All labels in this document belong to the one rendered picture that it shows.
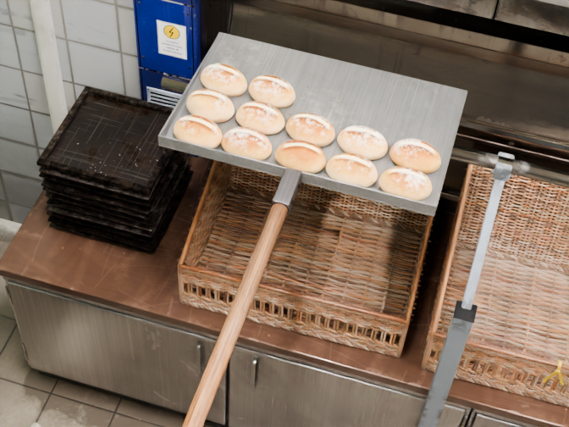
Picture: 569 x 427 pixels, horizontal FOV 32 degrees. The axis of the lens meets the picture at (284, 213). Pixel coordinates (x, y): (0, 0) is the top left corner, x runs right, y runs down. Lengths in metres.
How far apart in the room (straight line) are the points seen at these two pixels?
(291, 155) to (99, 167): 0.66
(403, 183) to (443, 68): 0.57
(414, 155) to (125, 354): 1.09
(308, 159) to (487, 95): 0.64
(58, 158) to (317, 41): 0.68
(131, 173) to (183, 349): 0.47
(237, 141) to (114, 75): 0.86
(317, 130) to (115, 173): 0.64
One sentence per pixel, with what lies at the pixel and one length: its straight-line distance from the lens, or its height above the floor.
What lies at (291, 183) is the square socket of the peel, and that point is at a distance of 1.84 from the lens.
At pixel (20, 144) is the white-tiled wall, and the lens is 3.08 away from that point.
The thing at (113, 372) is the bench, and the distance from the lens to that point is 2.77.
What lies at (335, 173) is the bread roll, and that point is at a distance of 1.87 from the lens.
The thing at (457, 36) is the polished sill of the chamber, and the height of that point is 1.16.
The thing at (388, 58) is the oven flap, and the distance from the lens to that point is 2.38.
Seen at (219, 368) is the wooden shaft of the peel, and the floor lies 1.20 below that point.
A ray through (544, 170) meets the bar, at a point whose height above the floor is 1.17.
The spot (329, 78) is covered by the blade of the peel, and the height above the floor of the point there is 1.18.
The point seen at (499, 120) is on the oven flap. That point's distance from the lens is 2.40.
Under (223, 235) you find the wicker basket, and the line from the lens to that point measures 2.55.
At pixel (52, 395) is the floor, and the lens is 3.01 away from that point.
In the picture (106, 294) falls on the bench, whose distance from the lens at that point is 2.47.
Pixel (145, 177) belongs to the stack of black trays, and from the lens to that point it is 2.37.
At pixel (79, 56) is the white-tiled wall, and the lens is 2.70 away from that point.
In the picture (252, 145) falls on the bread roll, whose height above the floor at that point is 1.22.
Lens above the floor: 2.58
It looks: 50 degrees down
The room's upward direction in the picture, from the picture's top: 4 degrees clockwise
